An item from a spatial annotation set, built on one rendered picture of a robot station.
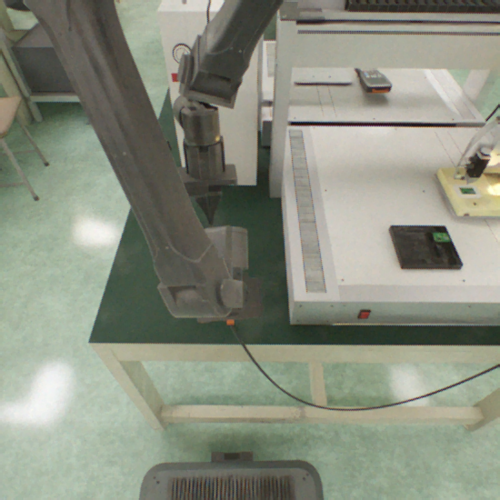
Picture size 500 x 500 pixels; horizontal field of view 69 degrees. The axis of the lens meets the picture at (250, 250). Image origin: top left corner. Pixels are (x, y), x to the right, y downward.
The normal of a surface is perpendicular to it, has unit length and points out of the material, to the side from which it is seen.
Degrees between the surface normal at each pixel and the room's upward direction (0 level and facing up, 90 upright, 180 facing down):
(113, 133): 75
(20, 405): 0
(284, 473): 0
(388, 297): 0
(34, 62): 90
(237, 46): 117
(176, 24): 90
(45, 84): 90
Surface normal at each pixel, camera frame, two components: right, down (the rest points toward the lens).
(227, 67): 0.04, 0.97
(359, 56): 0.00, 0.76
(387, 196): 0.00, -0.65
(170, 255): -0.31, 0.53
